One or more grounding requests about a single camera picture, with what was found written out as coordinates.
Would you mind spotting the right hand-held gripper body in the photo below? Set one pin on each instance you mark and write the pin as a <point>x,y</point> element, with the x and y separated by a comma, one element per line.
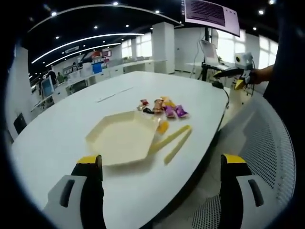
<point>243,60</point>

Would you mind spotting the cream plastic food tongs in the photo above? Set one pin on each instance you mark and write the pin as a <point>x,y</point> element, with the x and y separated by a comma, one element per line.
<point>172,140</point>

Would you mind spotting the blue screen desktop monitor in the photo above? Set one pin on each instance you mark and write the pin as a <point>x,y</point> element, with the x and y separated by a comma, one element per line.
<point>47,86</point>

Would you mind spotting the white mesh office chair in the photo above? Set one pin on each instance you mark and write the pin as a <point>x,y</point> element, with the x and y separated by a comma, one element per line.
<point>257,155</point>

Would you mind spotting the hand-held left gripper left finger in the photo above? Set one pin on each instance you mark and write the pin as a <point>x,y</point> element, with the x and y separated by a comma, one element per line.
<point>71,190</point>

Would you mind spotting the red snack packet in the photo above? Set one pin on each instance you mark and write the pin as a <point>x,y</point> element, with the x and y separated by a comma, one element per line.
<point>144,102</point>

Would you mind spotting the purple snack packet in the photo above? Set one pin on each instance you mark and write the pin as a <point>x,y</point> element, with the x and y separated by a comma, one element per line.
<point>181,111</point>
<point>169,111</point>

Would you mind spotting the cream hexagonal container tray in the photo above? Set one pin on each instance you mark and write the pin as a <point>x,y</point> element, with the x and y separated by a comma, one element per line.
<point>119,140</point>

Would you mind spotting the orange brown snack packet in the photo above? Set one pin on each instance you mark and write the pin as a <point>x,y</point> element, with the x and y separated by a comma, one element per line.
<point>158,106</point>

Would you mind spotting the large hanging monitor screen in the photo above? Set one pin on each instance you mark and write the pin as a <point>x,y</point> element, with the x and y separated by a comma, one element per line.
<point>212,14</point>

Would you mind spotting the person's right hand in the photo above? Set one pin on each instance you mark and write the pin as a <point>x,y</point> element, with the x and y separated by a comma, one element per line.
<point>256,75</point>

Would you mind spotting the open laptop on stand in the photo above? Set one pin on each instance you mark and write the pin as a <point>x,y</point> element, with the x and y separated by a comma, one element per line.
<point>210,53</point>

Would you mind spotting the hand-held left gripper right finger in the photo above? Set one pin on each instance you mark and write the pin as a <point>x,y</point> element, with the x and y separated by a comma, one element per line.
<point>243,190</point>

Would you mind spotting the person's dark clothed body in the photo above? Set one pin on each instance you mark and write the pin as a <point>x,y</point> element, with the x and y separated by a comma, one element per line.
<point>288,71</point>

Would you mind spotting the small black snack packet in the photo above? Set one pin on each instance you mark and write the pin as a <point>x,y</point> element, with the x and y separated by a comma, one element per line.
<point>148,110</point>

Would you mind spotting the orange jelly food clear wrapper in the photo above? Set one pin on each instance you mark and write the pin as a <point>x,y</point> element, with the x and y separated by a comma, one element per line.
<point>162,127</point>

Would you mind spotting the yellow orange snack packet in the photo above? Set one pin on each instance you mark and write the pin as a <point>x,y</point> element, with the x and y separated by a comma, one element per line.
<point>167,101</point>

